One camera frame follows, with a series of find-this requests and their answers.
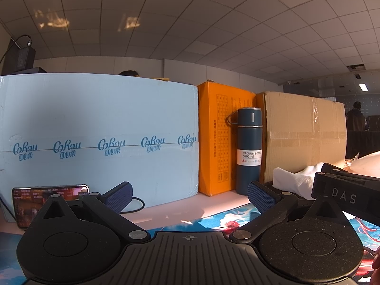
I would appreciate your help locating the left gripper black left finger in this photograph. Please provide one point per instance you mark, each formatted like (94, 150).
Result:
(78, 242)

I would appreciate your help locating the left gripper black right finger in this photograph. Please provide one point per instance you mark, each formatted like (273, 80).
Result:
(294, 240)

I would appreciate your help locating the person's right hand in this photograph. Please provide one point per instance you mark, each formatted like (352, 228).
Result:
(375, 278)

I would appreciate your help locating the white folded cloth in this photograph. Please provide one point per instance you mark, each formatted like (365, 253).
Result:
(300, 183)

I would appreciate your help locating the black smartphone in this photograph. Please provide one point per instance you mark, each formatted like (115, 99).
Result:
(27, 201)

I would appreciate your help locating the person in far background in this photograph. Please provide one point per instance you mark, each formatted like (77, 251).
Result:
(355, 119)

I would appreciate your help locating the anime printed desk mat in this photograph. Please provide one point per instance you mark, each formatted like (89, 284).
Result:
(224, 220)

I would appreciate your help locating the brown cardboard box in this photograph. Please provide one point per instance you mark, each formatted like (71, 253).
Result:
(300, 131)

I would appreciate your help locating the large light blue carton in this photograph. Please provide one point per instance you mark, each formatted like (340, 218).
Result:
(61, 129)

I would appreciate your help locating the dark blue vacuum bottle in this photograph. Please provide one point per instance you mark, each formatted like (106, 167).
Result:
(248, 123)

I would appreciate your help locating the orange cardboard box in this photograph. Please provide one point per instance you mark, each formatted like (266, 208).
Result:
(217, 138)

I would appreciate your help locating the person's head behind cartons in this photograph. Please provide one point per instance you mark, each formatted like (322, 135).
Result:
(129, 73)

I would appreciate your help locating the black power adapter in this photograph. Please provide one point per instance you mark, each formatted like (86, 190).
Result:
(19, 57)

